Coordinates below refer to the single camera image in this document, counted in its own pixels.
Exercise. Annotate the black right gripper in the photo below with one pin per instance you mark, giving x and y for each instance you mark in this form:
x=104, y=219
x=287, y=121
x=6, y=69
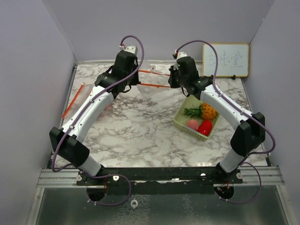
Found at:
x=173, y=84

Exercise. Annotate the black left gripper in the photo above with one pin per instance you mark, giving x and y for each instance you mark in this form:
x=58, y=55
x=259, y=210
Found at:
x=135, y=81

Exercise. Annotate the toy pineapple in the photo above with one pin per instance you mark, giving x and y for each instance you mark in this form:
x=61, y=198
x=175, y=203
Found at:
x=204, y=111

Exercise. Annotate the pink peach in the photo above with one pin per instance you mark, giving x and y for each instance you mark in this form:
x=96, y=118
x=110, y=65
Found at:
x=192, y=124

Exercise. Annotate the clear orange-zipper zip bag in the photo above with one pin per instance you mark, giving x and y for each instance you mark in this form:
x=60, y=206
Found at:
x=83, y=92

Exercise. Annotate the red bell pepper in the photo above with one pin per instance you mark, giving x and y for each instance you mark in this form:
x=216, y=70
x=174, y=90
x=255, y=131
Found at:
x=205, y=127

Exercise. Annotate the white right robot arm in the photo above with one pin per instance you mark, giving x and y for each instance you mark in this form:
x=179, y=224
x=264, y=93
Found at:
x=248, y=127

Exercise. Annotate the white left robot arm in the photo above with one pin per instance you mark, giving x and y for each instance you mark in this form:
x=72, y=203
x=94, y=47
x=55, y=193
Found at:
x=67, y=141

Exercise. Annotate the pale green plastic basket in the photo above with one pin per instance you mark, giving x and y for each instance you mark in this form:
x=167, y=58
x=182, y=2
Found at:
x=180, y=119

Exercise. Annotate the small framed whiteboard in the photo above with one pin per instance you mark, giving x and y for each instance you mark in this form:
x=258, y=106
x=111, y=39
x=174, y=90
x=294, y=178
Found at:
x=232, y=59

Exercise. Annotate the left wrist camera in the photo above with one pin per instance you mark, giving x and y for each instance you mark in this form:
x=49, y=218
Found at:
x=130, y=48

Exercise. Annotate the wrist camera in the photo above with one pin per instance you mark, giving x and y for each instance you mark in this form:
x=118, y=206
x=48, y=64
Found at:
x=130, y=48
x=177, y=55

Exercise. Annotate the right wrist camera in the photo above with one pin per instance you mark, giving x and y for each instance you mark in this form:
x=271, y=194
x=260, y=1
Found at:
x=177, y=55

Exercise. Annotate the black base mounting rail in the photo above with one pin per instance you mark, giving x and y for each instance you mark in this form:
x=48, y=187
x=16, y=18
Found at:
x=158, y=180

